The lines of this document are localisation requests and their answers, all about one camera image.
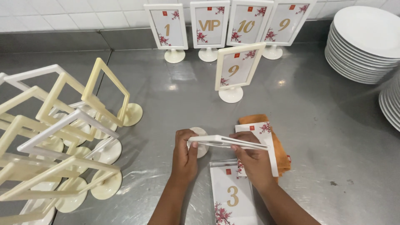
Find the person's right hand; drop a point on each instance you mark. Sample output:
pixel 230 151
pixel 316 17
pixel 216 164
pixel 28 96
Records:
pixel 256 165

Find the person's left hand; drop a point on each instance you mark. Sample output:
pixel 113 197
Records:
pixel 182 159

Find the white frame stand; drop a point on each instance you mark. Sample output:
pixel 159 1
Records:
pixel 218 139

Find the orange cloth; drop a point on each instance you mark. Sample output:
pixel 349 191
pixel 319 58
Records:
pixel 282 156

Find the white floral card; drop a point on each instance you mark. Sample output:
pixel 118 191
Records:
pixel 266 131

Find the clear sleeve with floral card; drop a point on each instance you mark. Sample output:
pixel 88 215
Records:
pixel 232 200

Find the cream framed table sign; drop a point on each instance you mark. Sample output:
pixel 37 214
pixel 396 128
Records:
pixel 236 61

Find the group of empty cream frames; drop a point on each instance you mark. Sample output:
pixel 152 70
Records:
pixel 62 147

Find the white framed table sign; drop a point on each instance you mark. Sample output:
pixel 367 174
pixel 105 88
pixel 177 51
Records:
pixel 167 34
pixel 248 15
pixel 286 32
pixel 209 36

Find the low stack of white plates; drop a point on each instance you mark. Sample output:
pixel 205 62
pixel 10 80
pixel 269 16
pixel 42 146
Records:
pixel 392 106

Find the tall stack of white plates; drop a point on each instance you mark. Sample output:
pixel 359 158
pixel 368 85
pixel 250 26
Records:
pixel 362 37

